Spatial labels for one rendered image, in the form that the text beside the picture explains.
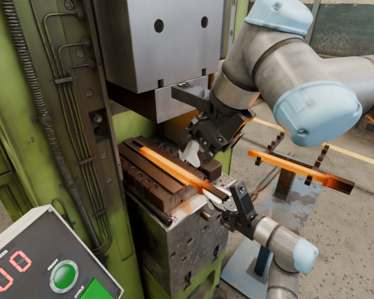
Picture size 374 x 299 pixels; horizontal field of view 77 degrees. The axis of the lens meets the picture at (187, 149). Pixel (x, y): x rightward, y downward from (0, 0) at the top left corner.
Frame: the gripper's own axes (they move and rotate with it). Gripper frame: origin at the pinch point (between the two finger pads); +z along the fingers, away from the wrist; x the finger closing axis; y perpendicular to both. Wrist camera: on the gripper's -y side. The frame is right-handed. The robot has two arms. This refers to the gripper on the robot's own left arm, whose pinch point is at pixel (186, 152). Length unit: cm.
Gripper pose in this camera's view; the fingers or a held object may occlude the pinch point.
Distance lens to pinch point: 55.9
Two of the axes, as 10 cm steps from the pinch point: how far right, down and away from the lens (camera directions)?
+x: 7.2, -3.7, 5.8
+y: 6.1, 7.3, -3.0
